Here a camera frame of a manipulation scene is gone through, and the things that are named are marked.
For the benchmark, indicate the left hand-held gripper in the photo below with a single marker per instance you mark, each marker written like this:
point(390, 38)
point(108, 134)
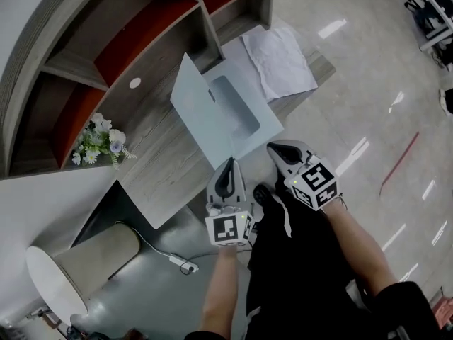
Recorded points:
point(226, 230)

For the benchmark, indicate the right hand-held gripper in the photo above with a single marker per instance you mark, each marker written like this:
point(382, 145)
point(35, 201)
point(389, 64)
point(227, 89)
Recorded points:
point(315, 179)

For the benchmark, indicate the white sheet of paper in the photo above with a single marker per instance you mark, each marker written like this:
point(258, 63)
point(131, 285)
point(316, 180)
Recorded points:
point(279, 62)
point(235, 53)

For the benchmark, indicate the person's left forearm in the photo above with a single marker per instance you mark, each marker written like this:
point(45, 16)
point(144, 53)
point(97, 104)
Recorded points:
point(221, 289)

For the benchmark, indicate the person's right forearm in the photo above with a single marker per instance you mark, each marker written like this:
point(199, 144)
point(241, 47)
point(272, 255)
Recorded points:
point(361, 246)

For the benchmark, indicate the person's black shoe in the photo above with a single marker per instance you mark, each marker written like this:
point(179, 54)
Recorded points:
point(262, 194)

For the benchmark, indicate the open white folder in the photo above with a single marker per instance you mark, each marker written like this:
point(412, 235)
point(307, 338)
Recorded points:
point(198, 112)

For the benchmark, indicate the white power strip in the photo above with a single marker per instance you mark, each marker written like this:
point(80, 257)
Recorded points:
point(184, 264)

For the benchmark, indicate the person's black trousers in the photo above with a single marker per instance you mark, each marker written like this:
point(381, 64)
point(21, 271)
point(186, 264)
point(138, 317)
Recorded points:
point(293, 260)

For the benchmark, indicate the red floor tape strip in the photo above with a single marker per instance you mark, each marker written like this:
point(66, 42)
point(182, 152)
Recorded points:
point(400, 161)

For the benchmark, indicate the artificial flower bouquet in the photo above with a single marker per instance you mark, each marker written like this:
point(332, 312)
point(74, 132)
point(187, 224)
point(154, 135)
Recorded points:
point(101, 142)

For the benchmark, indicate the beige stool with white seat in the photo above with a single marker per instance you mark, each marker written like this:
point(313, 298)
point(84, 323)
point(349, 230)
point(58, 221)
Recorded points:
point(95, 257)

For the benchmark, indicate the wooden desk with red-backed shelves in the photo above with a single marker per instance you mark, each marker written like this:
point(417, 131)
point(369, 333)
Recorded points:
point(76, 67)

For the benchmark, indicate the person's black right sleeve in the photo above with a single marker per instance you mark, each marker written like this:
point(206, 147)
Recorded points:
point(407, 314)

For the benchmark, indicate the white office desk frame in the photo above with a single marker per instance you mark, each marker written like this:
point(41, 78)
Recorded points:
point(430, 9)

